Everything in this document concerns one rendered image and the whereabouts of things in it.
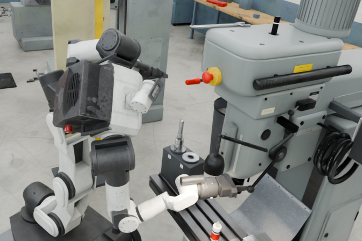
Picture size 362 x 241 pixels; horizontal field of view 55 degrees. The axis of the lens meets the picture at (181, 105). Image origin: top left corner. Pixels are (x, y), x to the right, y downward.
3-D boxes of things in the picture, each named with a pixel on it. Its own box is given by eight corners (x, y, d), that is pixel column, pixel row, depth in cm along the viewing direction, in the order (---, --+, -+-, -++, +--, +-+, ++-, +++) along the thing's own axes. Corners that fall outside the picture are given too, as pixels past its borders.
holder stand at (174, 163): (185, 196, 185) (189, 167, 175) (160, 174, 198) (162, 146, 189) (201, 188, 192) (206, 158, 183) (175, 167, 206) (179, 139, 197)
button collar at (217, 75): (215, 89, 111) (218, 71, 108) (204, 81, 115) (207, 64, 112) (220, 88, 112) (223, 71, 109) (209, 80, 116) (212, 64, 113)
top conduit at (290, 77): (258, 92, 101) (261, 82, 99) (249, 86, 104) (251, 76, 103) (350, 75, 124) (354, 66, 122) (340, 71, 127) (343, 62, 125)
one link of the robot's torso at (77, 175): (52, 194, 171) (40, 109, 152) (81, 178, 184) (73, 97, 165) (71, 207, 163) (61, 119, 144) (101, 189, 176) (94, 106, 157)
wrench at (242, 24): (194, 30, 110) (194, 27, 110) (187, 26, 113) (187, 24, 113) (250, 27, 123) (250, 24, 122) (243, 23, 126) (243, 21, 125)
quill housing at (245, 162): (241, 191, 132) (258, 118, 117) (209, 161, 147) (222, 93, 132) (276, 177, 142) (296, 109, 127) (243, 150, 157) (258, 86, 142)
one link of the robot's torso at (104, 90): (34, 146, 131) (84, 135, 107) (44, 63, 140) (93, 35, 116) (100, 154, 152) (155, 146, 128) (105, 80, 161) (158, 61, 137)
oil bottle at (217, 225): (213, 243, 159) (217, 226, 154) (208, 237, 162) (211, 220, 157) (220, 240, 161) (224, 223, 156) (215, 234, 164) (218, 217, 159)
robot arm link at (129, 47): (92, 55, 133) (120, 51, 127) (94, 33, 135) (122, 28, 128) (111, 62, 144) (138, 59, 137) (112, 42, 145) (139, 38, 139)
